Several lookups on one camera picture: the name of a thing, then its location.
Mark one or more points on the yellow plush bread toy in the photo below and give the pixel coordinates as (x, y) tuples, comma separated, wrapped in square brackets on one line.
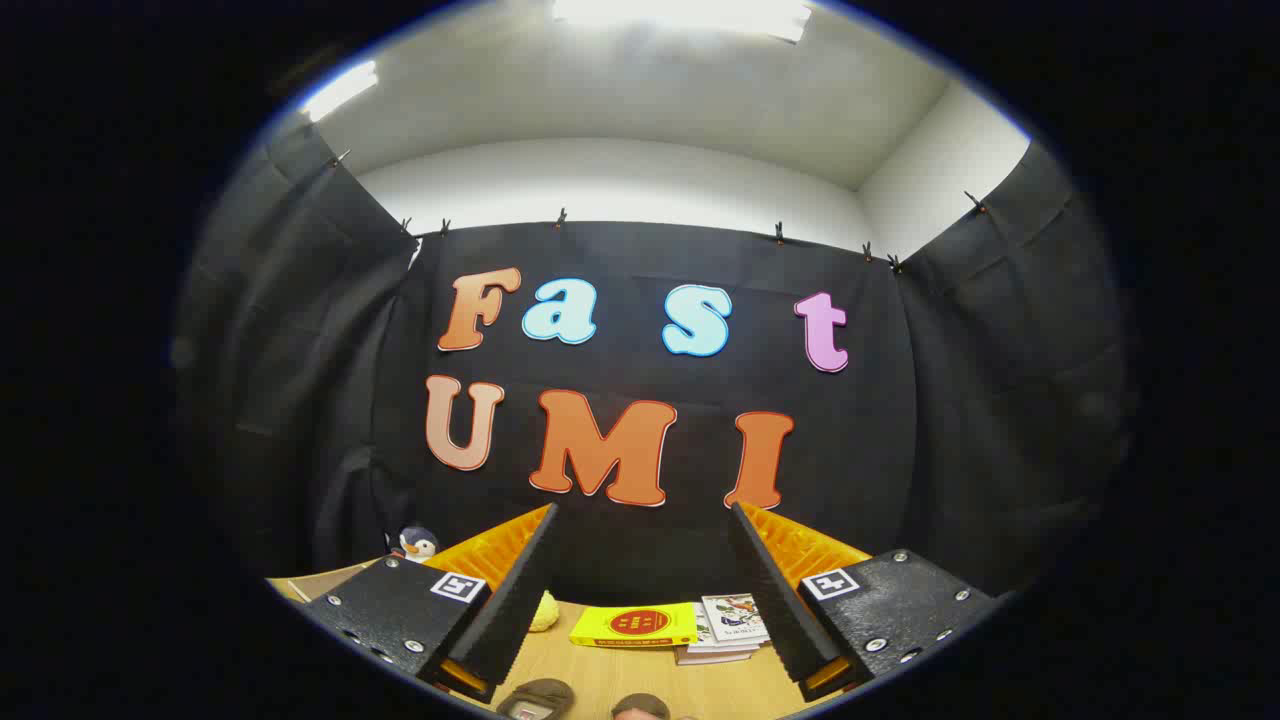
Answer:
[(543, 612)]

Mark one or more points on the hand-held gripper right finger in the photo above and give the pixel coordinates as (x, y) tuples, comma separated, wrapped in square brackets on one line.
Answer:
[(780, 610)]

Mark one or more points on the white illustrated book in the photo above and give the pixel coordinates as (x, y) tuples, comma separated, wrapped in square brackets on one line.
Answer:
[(735, 618)]

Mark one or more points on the penguin plush toy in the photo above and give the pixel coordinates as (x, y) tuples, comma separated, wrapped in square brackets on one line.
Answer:
[(415, 544)]

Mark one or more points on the yellow book with red circle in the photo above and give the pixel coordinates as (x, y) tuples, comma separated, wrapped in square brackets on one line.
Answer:
[(635, 625)]

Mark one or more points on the brown felt shoe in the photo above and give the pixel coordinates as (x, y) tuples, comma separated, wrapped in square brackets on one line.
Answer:
[(640, 708), (540, 695)]

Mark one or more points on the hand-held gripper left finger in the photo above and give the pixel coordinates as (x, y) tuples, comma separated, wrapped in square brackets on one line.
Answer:
[(505, 620)]

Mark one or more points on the row of black clips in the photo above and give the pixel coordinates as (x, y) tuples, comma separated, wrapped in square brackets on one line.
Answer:
[(561, 217)]

